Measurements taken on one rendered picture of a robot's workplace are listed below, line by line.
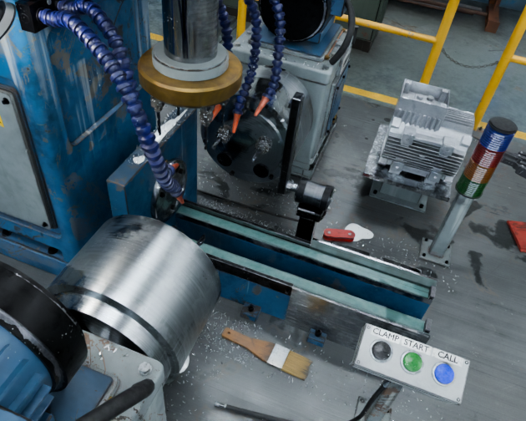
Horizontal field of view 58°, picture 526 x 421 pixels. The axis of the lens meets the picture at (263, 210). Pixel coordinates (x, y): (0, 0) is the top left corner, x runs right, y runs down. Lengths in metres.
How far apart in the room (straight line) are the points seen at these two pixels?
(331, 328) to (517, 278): 0.57
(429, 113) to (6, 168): 0.97
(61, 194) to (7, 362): 0.53
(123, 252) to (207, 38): 0.36
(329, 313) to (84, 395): 0.57
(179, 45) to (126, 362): 0.48
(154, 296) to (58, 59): 0.42
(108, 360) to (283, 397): 0.47
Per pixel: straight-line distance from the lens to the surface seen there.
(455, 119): 1.34
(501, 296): 1.37
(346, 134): 1.71
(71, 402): 0.64
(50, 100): 0.88
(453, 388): 0.84
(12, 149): 0.98
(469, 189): 1.20
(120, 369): 0.66
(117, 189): 0.92
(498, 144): 1.14
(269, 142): 1.14
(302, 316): 1.08
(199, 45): 0.81
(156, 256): 0.76
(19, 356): 0.51
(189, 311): 0.77
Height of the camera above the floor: 1.74
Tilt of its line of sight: 44 degrees down
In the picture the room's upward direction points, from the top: 8 degrees clockwise
